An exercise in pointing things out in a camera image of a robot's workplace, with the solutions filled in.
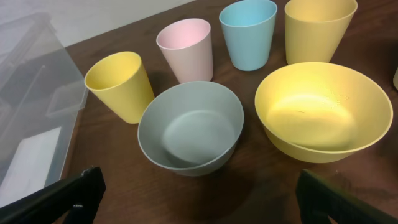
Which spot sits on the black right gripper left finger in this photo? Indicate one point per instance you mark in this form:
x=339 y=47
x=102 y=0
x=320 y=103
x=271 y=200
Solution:
x=79 y=197

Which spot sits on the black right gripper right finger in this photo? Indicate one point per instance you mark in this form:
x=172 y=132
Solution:
x=321 y=202

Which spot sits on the white label in container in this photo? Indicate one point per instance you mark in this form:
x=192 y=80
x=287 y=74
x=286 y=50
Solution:
x=30 y=166

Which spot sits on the clear plastic storage container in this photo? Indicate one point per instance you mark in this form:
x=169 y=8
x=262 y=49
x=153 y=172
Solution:
x=41 y=89

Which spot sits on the yellow plastic bowl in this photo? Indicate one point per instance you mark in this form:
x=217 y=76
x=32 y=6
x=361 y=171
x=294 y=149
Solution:
x=322 y=112

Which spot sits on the yellow plastic cup left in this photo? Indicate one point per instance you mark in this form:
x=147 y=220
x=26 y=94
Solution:
x=120 y=81

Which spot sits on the yellow plastic cup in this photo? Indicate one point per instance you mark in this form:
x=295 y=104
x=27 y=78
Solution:
x=120 y=81
x=314 y=28

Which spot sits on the grey plastic bowl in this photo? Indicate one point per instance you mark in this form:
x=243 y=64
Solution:
x=192 y=128

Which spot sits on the cream plastic cup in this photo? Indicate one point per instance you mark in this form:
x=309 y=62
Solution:
x=395 y=79

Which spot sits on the yellow plastic cup right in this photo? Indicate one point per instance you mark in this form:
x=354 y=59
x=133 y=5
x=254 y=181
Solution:
x=314 y=28

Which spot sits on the light blue plastic cup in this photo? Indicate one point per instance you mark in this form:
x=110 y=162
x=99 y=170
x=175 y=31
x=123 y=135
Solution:
x=248 y=28

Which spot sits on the pink plastic cup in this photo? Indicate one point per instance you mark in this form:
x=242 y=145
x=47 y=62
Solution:
x=186 y=46

